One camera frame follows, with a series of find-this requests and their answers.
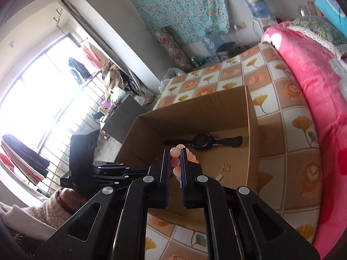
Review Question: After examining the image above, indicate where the pink hanging garment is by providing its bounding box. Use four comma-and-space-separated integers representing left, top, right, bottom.
82, 43, 106, 68

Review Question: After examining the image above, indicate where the pink fleece blanket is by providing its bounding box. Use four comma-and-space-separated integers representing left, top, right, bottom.
262, 23, 347, 260

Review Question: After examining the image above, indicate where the smartwatch with pink strap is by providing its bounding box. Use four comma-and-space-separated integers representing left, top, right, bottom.
163, 133, 243, 150

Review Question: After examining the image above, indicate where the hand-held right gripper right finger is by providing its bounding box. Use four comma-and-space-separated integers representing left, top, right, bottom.
180, 147, 320, 260

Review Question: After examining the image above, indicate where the black hanging garment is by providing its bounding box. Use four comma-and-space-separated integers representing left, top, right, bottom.
1, 134, 51, 178

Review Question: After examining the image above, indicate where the clear water jug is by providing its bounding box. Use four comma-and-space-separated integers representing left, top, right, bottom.
202, 31, 227, 61

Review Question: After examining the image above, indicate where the grey cabinet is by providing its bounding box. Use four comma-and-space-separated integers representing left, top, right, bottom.
100, 95, 154, 144

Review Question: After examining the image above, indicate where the blue pillow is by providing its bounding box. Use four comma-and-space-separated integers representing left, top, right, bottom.
315, 0, 345, 29

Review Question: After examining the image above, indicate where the blue water jug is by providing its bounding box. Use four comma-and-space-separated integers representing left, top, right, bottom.
241, 0, 273, 21

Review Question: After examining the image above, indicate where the metal window railing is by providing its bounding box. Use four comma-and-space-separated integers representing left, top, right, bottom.
35, 69, 131, 195

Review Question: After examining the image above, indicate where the person's left hand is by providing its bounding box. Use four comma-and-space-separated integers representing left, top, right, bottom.
61, 189, 90, 214

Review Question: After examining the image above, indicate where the person's left forearm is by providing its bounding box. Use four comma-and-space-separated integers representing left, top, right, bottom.
16, 190, 68, 231

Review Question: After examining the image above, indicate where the green patterned pillow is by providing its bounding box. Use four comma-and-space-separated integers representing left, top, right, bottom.
283, 16, 347, 60

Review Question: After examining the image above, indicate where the pink orange bead bracelet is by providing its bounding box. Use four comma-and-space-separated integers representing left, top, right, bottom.
169, 144, 200, 185

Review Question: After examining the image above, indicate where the red white hanging garment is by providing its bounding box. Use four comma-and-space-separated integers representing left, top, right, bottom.
0, 143, 44, 185

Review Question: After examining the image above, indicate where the brown cardboard box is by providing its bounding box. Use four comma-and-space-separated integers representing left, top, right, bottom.
114, 85, 261, 235

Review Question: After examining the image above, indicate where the dark trash bin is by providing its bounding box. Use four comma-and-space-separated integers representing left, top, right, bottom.
215, 42, 240, 63

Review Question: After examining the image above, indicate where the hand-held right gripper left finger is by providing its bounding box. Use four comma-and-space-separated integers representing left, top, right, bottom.
34, 148, 171, 260

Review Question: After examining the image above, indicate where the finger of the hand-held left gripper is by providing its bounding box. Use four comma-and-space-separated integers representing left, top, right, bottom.
81, 175, 144, 199
93, 162, 149, 176

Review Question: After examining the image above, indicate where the beige patterned cloth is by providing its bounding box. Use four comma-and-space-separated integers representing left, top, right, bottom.
102, 61, 126, 102

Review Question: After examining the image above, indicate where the teal floral cloth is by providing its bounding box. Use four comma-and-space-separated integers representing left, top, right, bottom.
131, 0, 235, 45

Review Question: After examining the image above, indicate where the patterned bolster cushion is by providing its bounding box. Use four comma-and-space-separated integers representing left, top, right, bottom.
153, 26, 194, 73

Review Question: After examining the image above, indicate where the white fleece blanket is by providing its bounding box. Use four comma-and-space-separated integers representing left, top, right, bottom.
0, 202, 49, 239

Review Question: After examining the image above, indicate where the white plastic bag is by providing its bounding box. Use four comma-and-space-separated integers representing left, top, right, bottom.
159, 68, 187, 94

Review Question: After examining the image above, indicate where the white water dispenser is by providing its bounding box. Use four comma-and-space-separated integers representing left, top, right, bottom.
253, 18, 277, 37

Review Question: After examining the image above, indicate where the dark hanging garment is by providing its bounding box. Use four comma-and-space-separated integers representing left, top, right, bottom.
68, 57, 93, 85

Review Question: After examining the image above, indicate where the row of toiletry bottles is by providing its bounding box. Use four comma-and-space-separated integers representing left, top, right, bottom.
298, 1, 323, 17

